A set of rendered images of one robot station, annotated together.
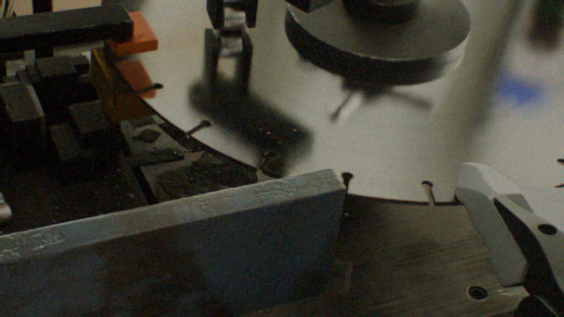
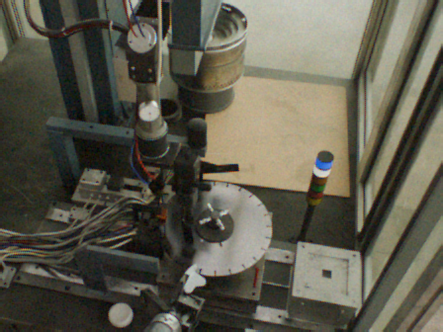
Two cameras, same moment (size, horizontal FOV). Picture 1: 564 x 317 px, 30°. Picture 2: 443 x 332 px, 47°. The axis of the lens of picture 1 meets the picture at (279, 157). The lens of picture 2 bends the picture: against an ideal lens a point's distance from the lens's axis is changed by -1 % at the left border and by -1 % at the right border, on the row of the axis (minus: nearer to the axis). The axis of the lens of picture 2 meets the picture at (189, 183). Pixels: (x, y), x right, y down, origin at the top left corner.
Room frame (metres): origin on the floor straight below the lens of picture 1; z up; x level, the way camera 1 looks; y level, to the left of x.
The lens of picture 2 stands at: (-0.13, -0.57, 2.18)
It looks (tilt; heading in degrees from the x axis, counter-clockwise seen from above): 51 degrees down; 42
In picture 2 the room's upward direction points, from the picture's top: 1 degrees counter-clockwise
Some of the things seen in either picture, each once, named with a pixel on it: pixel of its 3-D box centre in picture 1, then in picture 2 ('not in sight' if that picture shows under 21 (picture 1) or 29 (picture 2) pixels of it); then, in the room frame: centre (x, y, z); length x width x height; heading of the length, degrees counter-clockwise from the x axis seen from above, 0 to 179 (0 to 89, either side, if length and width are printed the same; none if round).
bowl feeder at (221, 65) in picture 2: not in sight; (206, 61); (1.14, 0.48, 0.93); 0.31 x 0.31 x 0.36
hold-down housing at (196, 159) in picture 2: not in sight; (187, 178); (0.49, 0.00, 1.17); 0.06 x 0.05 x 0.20; 110
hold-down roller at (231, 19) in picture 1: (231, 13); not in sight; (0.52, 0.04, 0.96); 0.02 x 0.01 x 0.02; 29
